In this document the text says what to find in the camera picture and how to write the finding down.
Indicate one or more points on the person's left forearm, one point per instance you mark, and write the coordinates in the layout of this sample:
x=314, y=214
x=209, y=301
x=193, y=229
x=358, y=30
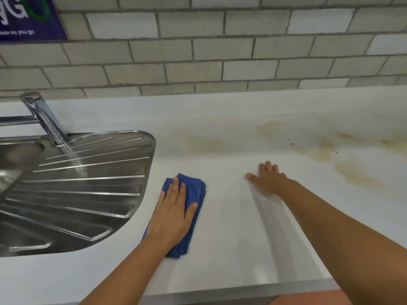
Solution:
x=127, y=276

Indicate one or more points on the person's right forearm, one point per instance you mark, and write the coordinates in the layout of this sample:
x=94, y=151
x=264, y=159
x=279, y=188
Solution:
x=349, y=241

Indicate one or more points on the steel sink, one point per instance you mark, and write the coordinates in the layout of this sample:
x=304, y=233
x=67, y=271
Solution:
x=79, y=193

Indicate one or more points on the white countertop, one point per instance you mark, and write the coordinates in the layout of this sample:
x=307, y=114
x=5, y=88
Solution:
x=254, y=117

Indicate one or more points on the blue cloth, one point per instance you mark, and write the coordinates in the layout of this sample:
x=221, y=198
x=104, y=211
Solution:
x=194, y=187

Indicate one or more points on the person's right hand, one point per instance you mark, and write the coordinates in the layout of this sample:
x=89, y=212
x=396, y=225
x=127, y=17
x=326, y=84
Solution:
x=270, y=182

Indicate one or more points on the blue wall sign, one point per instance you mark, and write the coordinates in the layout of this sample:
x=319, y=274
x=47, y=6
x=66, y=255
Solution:
x=28, y=19

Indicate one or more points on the person's left hand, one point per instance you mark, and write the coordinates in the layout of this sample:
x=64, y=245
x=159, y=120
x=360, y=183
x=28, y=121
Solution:
x=171, y=219

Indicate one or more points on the steel faucet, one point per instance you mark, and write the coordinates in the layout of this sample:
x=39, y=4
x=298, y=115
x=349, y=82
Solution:
x=44, y=117

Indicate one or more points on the orange cabinet front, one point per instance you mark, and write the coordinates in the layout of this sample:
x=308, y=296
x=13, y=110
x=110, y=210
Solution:
x=311, y=297

